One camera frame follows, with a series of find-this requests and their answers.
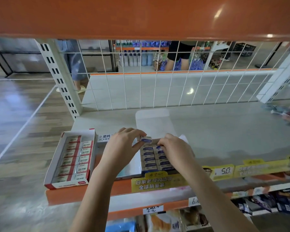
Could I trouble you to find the person's right hand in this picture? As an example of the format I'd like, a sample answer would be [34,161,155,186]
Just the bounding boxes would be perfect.
[157,133,197,175]

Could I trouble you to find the person's left hand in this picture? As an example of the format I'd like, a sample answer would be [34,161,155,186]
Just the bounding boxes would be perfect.
[100,127,148,179]

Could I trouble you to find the box of pink-blue erasers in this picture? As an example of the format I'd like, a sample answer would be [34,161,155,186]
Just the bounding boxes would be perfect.
[97,133,144,180]

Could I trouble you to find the blue white eraser box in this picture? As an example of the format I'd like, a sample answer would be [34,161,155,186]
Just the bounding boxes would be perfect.
[135,109,190,175]

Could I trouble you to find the red eraser display box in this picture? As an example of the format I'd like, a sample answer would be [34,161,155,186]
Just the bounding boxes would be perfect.
[43,128,98,190]

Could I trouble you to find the pile of mixed erasers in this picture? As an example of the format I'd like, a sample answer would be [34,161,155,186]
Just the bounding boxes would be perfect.
[270,105,290,131]

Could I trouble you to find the person's left forearm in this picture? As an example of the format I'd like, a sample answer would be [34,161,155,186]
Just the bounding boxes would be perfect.
[69,164,121,232]

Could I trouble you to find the person's right forearm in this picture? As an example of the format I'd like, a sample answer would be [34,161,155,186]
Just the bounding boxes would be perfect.
[181,164,259,232]

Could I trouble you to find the snack packets on lower shelf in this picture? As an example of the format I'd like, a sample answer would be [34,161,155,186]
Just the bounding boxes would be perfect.
[131,171,189,193]

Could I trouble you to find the white orange metal shelf unit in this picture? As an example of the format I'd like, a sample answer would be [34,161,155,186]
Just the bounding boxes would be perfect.
[0,0,290,232]

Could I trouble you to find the blue orange snack packet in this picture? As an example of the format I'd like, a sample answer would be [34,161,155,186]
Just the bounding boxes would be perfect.
[105,219,137,232]

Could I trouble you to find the yellow price label strip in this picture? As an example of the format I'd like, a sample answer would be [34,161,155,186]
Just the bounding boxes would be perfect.
[202,156,290,181]

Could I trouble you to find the row of blue bottles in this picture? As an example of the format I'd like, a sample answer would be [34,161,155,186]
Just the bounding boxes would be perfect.
[114,40,171,68]

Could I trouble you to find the row of dark snack packets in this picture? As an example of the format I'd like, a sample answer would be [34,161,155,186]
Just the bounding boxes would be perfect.
[232,187,290,216]

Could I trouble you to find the black metal rack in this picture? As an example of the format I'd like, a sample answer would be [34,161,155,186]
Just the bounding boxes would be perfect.
[0,38,118,76]

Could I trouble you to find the white wire grid panel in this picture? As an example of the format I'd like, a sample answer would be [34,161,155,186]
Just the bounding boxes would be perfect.
[63,40,290,110]

